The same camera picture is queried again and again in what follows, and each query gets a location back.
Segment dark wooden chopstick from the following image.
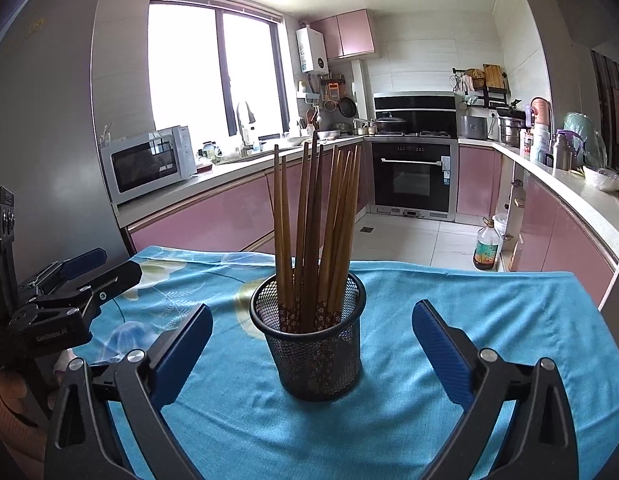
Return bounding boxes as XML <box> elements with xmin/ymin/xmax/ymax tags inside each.
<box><xmin>300</xmin><ymin>133</ymin><xmax>321</xmax><ymax>333</ymax></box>

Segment pink sleeve forearm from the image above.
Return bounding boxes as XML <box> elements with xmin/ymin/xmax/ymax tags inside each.
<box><xmin>0</xmin><ymin>382</ymin><xmax>47</xmax><ymax>479</ymax></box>

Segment pink kitchen cabinets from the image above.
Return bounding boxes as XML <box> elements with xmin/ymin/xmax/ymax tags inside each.
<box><xmin>117</xmin><ymin>139</ymin><xmax>619</xmax><ymax>306</ymax></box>

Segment left hand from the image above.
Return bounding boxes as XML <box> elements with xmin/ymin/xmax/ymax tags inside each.
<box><xmin>0</xmin><ymin>349</ymin><xmax>76</xmax><ymax>415</ymax></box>

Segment white microwave oven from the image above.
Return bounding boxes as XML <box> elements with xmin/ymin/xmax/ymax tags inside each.
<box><xmin>100</xmin><ymin>126</ymin><xmax>196</xmax><ymax>206</ymax></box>

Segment grey refrigerator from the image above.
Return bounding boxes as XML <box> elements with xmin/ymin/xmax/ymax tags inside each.
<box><xmin>0</xmin><ymin>0</ymin><xmax>128</xmax><ymax>280</ymax></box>

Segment blue floral tablecloth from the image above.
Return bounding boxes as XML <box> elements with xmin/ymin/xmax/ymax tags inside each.
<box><xmin>77</xmin><ymin>246</ymin><xmax>619</xmax><ymax>479</ymax></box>

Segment oil bottle on floor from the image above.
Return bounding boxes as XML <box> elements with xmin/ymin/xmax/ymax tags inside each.
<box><xmin>472</xmin><ymin>218</ymin><xmax>501</xmax><ymax>271</ymax></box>

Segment black mesh utensil cup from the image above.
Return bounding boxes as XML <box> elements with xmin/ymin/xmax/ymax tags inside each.
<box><xmin>250</xmin><ymin>273</ymin><xmax>367</xmax><ymax>402</ymax></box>

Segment white water heater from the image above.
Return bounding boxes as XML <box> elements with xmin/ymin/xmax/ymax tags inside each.
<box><xmin>296</xmin><ymin>26</ymin><xmax>329</xmax><ymax>75</ymax></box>

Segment built-in black oven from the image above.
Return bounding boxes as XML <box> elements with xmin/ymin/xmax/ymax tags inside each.
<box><xmin>369</xmin><ymin>134</ymin><xmax>459</xmax><ymax>222</ymax></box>

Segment steel cooking pot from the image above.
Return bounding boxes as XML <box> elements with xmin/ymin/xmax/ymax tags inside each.
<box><xmin>498</xmin><ymin>116</ymin><xmax>525</xmax><ymax>148</ymax></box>

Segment pink thermos jug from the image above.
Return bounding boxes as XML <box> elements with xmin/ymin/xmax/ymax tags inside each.
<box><xmin>530</xmin><ymin>96</ymin><xmax>551</xmax><ymax>165</ymax></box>

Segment black range hood stove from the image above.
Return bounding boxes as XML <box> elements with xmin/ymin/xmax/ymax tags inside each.
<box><xmin>373</xmin><ymin>92</ymin><xmax>458</xmax><ymax>139</ymax></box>

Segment black camera box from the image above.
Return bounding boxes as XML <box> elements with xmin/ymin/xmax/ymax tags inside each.
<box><xmin>0</xmin><ymin>186</ymin><xmax>18</xmax><ymax>344</ymax></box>

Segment pink wall cabinet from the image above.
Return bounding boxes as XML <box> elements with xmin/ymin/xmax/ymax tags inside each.
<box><xmin>309</xmin><ymin>9</ymin><xmax>375</xmax><ymax>60</ymax></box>

